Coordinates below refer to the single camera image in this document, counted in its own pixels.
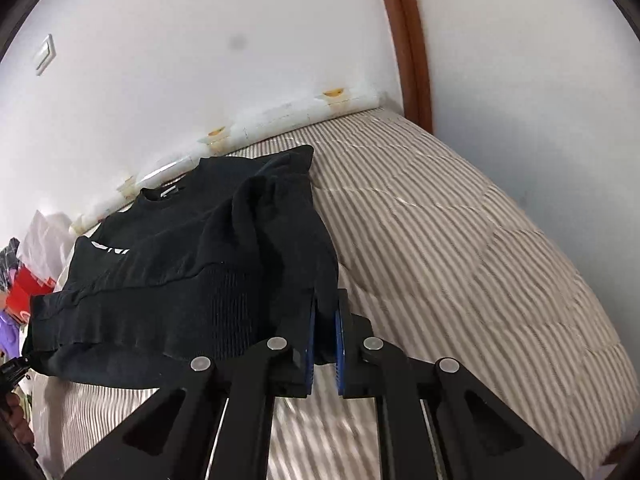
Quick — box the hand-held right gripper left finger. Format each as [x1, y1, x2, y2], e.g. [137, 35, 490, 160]
[62, 305, 317, 480]

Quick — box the black sweatshirt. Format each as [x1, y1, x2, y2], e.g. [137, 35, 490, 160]
[22, 145, 341, 390]

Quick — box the person's left hand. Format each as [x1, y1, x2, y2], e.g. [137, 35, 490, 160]
[2, 391, 37, 445]

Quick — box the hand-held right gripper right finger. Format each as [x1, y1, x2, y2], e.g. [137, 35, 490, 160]
[333, 290, 586, 480]

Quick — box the striped mattress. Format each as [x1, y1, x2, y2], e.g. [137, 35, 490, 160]
[30, 107, 628, 480]

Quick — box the purple plush cloth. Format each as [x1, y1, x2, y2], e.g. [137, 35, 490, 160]
[0, 310, 23, 361]

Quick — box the plaid cloth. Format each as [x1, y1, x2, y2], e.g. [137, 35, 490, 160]
[0, 239, 21, 291]

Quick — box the white plastic bag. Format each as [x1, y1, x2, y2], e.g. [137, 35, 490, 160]
[17, 210, 76, 286]

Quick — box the red paper bag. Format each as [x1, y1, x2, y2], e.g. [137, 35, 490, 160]
[5, 265, 58, 326]

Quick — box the brown wooden door frame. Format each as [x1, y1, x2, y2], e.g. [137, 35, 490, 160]
[372, 0, 433, 133]

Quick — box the white light switch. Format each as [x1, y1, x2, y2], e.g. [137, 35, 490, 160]
[34, 34, 57, 77]

